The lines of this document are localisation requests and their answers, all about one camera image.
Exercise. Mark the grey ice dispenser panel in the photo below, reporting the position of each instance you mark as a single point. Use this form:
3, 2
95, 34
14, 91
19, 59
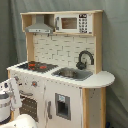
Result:
63, 106

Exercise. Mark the white toy microwave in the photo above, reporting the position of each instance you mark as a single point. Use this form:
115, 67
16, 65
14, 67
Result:
74, 23

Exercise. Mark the white oven door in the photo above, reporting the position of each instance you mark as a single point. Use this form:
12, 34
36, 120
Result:
31, 103

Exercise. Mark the white cabinet door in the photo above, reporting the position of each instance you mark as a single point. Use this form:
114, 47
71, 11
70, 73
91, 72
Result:
54, 121

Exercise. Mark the grey backdrop curtain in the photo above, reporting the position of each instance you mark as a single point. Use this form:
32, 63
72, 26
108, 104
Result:
115, 43

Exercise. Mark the right red oven knob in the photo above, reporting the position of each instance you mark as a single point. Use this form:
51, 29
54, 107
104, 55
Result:
34, 83

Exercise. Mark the black toy faucet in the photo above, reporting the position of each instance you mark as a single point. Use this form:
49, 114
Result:
81, 64

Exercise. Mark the wooden toy kitchen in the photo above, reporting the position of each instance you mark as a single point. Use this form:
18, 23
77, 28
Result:
62, 49

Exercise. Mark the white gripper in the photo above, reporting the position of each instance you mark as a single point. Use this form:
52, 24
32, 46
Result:
11, 88

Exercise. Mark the grey toy sink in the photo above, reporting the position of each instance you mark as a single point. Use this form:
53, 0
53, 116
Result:
73, 74

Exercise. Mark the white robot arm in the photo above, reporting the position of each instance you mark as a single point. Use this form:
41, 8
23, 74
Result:
22, 121

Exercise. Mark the black toy stovetop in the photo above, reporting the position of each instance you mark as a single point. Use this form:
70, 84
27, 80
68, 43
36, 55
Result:
37, 66

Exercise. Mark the grey range hood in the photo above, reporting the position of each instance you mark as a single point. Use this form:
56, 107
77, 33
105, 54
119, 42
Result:
43, 23

